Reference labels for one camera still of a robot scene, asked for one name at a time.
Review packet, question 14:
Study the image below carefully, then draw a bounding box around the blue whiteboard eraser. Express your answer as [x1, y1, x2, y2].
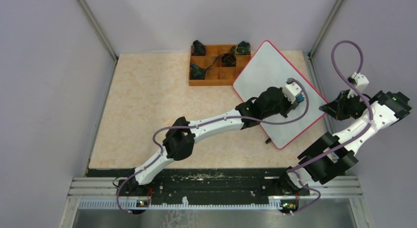
[295, 94, 304, 104]

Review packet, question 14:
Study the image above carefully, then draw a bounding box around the red framed whiteboard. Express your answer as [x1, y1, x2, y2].
[233, 40, 327, 149]

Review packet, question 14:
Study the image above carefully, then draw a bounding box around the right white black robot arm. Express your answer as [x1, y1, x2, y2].
[277, 90, 411, 195]

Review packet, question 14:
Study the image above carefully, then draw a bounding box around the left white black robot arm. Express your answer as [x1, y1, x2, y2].
[118, 84, 309, 196]

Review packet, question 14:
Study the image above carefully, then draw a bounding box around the dark rolled cloth centre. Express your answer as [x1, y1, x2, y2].
[221, 53, 237, 67]

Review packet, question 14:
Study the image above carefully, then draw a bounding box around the dark rolled cloth top-right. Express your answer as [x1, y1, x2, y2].
[235, 41, 251, 56]

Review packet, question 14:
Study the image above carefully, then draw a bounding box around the orange compartment tray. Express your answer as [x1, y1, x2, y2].
[188, 44, 252, 86]

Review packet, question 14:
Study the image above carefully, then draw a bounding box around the dark rolled cloth bottom-left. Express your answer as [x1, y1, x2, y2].
[189, 63, 208, 80]

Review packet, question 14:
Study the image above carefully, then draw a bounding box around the dark rolled cloth top-left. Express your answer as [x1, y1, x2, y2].
[191, 40, 207, 56]

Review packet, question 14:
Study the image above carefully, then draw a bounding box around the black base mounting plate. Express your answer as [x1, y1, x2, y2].
[86, 168, 346, 206]

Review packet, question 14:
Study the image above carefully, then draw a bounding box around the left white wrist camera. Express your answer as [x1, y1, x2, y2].
[282, 78, 304, 104]

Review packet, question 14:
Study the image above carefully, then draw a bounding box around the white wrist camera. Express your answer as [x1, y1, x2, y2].
[348, 72, 369, 93]
[282, 78, 304, 104]

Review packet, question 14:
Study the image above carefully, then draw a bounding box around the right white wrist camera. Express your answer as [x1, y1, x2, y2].
[348, 72, 369, 93]

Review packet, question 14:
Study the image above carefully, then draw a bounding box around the right aluminium corner post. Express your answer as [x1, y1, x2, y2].
[308, 0, 345, 59]

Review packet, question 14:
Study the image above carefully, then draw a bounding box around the aluminium corner post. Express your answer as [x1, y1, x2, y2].
[308, 0, 345, 59]
[75, 0, 119, 62]

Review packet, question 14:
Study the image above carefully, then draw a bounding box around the aluminium rail frame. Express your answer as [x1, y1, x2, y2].
[68, 176, 362, 211]

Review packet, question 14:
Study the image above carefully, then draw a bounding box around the left aluminium corner post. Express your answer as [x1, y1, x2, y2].
[75, 0, 119, 62]

